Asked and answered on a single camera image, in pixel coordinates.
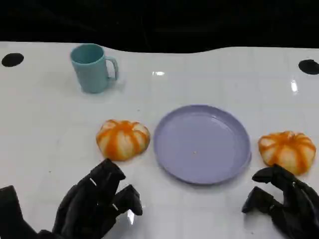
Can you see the pale green mug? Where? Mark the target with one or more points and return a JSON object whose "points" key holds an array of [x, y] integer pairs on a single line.
{"points": [[91, 72]]}

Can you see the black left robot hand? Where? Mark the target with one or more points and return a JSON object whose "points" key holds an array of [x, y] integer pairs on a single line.
{"points": [[84, 204]]}

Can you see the orange and white bread roll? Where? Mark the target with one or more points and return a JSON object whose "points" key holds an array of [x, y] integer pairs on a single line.
{"points": [[123, 143], [287, 150]]}

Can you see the lilac plate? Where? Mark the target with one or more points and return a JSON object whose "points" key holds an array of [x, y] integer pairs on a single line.
{"points": [[202, 144]]}

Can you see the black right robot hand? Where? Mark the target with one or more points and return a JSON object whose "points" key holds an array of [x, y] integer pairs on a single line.
{"points": [[296, 206]]}

